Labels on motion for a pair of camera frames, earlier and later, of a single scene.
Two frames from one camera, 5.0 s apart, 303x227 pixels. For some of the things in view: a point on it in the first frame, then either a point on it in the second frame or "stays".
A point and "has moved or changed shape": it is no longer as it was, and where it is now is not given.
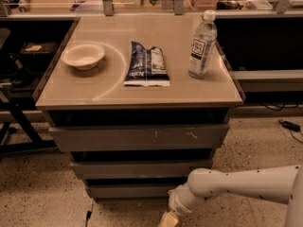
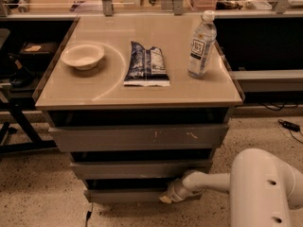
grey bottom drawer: [131, 190] has moved or changed shape
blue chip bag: [146, 67] stays
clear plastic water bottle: [202, 46] stays
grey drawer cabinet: [141, 102] stays
